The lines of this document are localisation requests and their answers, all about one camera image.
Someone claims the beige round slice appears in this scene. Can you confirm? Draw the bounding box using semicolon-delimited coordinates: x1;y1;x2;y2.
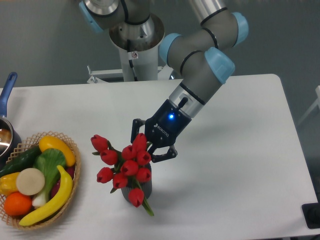
15;168;45;196

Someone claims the black cable on pedestal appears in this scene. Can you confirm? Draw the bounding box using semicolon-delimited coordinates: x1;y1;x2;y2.
126;39;139;82

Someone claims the green cucumber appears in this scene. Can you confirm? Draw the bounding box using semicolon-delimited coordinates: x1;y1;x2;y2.
0;145;42;177

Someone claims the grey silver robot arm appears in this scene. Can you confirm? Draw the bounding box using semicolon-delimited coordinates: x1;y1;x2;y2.
79;0;249;163

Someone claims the black device at edge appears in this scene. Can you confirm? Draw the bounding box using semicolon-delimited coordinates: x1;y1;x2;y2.
301;202;320;229

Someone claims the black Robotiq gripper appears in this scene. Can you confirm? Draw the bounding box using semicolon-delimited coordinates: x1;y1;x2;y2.
130;99;192;163

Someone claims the yellow banana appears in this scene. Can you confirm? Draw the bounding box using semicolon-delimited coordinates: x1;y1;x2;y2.
19;165;73;227

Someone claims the woven wicker basket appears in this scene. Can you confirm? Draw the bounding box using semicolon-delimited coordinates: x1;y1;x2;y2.
0;131;81;231

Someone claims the orange fruit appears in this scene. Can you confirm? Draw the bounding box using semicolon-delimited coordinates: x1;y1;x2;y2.
3;192;32;216

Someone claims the dark red vegetable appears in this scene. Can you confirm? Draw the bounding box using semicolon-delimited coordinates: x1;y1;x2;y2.
50;166;75;199

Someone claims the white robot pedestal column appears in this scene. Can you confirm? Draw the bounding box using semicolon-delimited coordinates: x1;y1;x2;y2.
109;13;165;69

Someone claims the dark grey ribbed vase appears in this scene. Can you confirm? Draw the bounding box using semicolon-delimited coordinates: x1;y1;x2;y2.
121;163;153;202

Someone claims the red tulip bouquet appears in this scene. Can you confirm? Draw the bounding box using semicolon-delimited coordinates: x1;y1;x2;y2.
90;133;154;216

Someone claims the white metal base frame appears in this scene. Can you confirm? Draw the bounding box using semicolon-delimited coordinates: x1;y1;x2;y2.
86;59;180;85

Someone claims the green bok choy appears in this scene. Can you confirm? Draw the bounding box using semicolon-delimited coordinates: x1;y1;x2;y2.
32;148;66;209

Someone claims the blue handled saucepan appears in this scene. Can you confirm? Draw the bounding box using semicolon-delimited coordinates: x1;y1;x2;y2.
0;72;22;169

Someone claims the white furniture part right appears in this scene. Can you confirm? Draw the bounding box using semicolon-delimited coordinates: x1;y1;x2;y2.
297;85;320;127

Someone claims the yellow bell pepper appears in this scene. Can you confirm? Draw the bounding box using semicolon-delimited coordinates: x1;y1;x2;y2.
0;172;20;196

